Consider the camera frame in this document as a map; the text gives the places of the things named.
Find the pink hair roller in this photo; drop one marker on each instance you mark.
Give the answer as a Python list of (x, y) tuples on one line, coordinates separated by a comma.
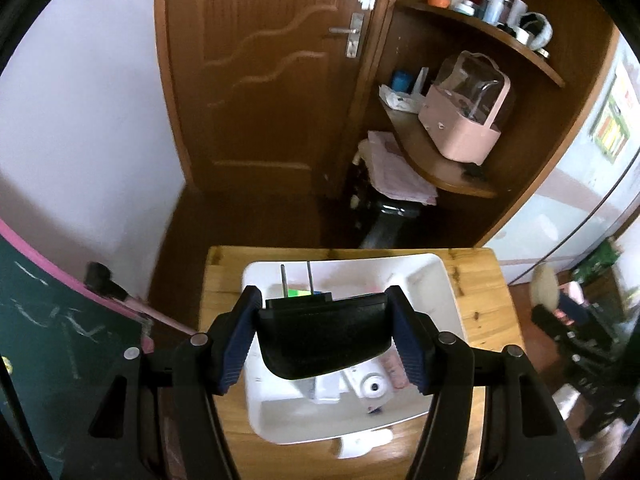
[(395, 370)]

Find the green patterned bag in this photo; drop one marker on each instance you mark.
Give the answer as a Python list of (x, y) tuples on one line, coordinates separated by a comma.
[(600, 260)]

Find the colourful puzzle cube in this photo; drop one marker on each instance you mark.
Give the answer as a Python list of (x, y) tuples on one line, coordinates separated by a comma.
[(296, 293)]

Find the brown wooden door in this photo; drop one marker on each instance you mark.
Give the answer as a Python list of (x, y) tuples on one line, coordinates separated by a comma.
[(250, 85)]

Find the row of cosmetic jars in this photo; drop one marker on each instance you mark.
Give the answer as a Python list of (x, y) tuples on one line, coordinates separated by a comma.
[(492, 5)]

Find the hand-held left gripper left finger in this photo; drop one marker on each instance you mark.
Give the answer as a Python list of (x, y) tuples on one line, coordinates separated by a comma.
[(235, 350)]

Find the blue cup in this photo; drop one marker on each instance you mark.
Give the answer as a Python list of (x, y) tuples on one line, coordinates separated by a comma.
[(401, 81)]

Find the white toy camera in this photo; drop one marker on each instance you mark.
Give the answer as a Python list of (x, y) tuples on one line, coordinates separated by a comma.
[(372, 387)]

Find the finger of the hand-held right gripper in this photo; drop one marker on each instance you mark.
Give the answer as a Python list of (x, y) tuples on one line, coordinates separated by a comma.
[(547, 322)]

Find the gold oval case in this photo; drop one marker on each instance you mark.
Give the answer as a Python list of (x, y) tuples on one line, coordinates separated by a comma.
[(545, 285)]

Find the white plastic storage bin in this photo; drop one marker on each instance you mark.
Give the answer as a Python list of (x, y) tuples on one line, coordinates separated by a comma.
[(360, 272)]

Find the pink folded cloth stack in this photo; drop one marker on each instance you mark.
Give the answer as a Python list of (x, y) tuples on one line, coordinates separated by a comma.
[(395, 170)]

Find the frosted glass wardrobe door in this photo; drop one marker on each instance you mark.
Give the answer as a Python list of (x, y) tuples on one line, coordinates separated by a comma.
[(550, 185)]

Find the colourful wall poster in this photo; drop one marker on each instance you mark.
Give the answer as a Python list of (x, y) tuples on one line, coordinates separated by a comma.
[(612, 130)]

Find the black easel knob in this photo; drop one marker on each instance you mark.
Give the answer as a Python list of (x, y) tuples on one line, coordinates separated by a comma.
[(102, 277)]

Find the pink cosmetic organizer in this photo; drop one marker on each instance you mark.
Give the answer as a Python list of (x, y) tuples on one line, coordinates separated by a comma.
[(460, 135)]

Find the black glossy bag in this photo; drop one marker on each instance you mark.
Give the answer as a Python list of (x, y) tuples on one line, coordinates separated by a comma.
[(390, 220)]

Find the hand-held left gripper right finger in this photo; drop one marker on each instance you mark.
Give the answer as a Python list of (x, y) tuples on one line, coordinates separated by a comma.
[(407, 350)]

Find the black power adapter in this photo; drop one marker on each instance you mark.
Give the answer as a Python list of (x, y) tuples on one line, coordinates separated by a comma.
[(320, 335)]

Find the white papers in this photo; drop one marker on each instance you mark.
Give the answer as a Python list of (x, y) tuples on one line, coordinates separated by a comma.
[(400, 100)]

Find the curved wooden shelf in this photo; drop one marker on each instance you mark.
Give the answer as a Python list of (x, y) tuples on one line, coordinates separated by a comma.
[(425, 155), (500, 35)]

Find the green chalkboard with pink frame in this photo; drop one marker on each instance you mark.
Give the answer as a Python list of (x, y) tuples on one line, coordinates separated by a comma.
[(50, 310)]

